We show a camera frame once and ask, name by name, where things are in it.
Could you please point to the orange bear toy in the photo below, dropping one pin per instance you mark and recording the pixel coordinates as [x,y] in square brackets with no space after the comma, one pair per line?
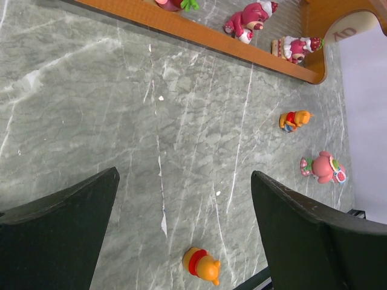
[290,121]
[198,262]

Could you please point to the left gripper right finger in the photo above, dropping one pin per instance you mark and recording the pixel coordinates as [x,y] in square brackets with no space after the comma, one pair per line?
[309,245]

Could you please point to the pink bear blue glasses toy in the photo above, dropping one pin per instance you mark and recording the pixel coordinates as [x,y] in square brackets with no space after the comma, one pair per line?
[324,168]

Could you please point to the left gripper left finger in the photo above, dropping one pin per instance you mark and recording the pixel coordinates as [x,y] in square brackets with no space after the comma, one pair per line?
[54,242]

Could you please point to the orange bear toy middle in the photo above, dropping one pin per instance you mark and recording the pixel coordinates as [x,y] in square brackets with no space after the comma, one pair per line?
[198,262]

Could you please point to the orange wooden shelf rack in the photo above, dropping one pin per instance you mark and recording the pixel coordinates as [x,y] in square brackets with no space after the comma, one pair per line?
[316,18]

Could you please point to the orange bear toy right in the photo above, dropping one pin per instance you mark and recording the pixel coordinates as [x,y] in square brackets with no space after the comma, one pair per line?
[290,121]

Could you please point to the pink bear strawberry hat toy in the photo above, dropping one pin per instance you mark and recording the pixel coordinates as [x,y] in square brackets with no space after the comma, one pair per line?
[242,24]

